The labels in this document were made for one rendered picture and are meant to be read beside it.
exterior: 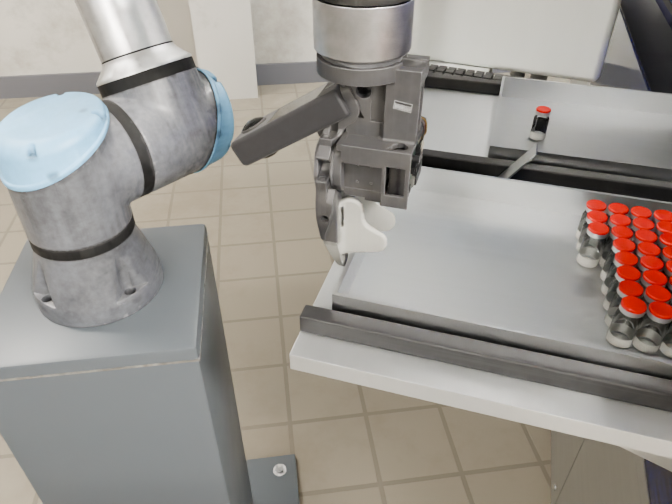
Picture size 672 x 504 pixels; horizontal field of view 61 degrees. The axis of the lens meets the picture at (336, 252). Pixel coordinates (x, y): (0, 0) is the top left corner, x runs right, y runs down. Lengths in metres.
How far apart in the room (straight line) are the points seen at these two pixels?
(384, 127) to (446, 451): 1.16
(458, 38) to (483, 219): 0.75
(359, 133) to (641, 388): 0.31
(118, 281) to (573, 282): 0.50
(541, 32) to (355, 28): 0.96
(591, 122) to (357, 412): 0.95
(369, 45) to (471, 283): 0.28
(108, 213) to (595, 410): 0.51
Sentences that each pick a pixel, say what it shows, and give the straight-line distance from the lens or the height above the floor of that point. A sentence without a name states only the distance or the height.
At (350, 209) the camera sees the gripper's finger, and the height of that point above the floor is 0.98.
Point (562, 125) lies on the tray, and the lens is 0.96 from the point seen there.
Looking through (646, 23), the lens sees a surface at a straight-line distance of 1.66.
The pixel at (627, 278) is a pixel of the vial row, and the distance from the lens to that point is 0.58.
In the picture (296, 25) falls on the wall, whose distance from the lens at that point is 3.41.
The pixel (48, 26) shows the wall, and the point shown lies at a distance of 3.55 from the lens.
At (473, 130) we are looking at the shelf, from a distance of 0.91.
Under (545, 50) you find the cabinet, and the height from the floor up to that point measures 0.86.
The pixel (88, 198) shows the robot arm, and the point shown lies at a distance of 0.65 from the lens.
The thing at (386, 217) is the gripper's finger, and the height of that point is 0.96.
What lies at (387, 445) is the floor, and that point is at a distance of 1.52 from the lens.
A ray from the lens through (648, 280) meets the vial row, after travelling 0.59.
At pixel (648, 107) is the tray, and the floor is 0.89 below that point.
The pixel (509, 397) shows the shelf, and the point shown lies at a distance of 0.51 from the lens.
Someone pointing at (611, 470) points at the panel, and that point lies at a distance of 1.00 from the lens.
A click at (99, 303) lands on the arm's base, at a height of 0.82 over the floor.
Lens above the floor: 1.26
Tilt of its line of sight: 38 degrees down
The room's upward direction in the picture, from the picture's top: straight up
